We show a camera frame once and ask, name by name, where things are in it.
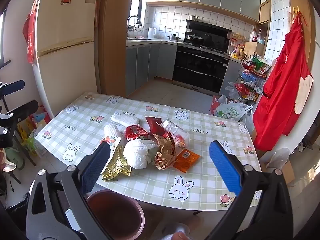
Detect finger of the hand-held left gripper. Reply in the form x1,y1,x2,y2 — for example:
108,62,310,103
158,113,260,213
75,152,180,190
0,80,25,98
0,100,39,148

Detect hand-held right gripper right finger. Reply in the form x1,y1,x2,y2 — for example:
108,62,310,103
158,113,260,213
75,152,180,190
207,141,293,240

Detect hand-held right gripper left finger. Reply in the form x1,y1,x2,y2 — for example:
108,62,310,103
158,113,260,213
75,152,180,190
26,141,118,240

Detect gold foil wrapper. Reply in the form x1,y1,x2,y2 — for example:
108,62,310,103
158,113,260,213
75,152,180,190
101,146,132,182

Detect white floral paper wrapper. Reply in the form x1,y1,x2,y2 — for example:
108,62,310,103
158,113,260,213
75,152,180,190
100,135,122,155

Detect white foam net sleeve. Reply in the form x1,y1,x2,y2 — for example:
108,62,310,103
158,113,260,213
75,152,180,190
103,124,122,139

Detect orange seasoning packet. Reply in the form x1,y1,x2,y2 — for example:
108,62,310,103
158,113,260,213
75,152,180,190
173,148,201,173

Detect pink plastic trash bin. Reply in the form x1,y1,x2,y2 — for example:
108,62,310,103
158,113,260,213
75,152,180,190
86,190,145,239

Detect crushed red can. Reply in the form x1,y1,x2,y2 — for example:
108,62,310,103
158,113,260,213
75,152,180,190
124,124,150,142

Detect white oval scrubbing sponge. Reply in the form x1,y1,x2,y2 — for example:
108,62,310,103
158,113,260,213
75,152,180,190
111,112,139,127

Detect bronze snack bag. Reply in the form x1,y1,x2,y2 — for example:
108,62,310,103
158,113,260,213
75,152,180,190
152,132,178,170

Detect clear labelled plastic container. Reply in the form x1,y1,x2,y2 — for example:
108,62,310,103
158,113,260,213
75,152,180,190
160,119,189,147

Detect dark red snack packet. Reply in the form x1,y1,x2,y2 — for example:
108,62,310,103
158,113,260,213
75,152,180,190
145,116,163,137

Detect colourful children's toys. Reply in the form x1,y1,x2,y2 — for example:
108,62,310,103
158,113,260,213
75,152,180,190
17,105,50,155

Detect red hanging bag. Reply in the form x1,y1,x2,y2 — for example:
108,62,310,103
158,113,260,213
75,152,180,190
22,0,40,64

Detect large clear plastic bag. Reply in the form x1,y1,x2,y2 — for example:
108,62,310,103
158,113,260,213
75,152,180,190
265,147,292,170

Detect white green plastic shopping bag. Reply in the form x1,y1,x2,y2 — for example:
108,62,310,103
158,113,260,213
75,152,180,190
215,102,253,123

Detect green checkered rabbit tablecloth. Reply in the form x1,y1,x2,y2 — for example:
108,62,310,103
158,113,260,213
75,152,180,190
34,92,262,208

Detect red gift bag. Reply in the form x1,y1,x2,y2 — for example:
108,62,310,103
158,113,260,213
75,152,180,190
209,95,225,115

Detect cardboard box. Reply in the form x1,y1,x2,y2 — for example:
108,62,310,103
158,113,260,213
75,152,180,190
282,160,295,184

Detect cream refrigerator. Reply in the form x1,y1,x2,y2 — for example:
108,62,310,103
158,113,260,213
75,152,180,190
32,0,99,119

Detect crumpled clear plastic bag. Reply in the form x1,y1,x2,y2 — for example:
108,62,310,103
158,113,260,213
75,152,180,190
224,82,240,99

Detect narrow grey base cabinet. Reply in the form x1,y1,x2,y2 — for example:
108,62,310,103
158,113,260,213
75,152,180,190
220,57,244,95

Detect red apron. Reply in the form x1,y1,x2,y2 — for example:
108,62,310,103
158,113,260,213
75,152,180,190
252,17,313,150

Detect black built-in oven stove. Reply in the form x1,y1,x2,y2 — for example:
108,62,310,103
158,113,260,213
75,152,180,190
172,42,230,93

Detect wooden pillar cabinet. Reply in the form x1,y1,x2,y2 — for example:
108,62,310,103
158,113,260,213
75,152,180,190
96,0,133,97

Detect grey lower cabinets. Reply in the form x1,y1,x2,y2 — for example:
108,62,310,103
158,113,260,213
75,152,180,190
125,42,178,97

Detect condiment bottles and packets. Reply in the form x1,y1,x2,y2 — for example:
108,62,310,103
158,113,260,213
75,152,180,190
230,31,247,59

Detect chrome kitchen faucet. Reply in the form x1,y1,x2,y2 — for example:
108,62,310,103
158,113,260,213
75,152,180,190
127,15,143,32

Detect black range hood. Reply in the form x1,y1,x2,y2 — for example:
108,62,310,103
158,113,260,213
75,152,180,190
185,19,233,47

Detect black wire storage rack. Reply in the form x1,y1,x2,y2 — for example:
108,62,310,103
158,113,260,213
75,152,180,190
235,55,272,105

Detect wooden wall shelf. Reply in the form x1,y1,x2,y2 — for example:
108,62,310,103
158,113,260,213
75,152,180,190
244,0,272,58

